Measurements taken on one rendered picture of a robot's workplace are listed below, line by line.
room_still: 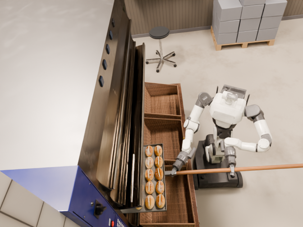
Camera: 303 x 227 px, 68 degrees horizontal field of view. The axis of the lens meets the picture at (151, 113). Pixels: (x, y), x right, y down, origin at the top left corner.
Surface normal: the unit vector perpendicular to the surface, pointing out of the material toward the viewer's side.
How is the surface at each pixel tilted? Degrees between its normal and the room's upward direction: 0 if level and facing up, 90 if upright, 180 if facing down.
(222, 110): 46
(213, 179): 0
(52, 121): 0
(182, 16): 90
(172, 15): 90
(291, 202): 0
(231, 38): 90
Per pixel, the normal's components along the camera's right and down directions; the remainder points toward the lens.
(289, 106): -0.12, -0.64
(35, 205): 0.99, -0.08
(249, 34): -0.01, 0.77
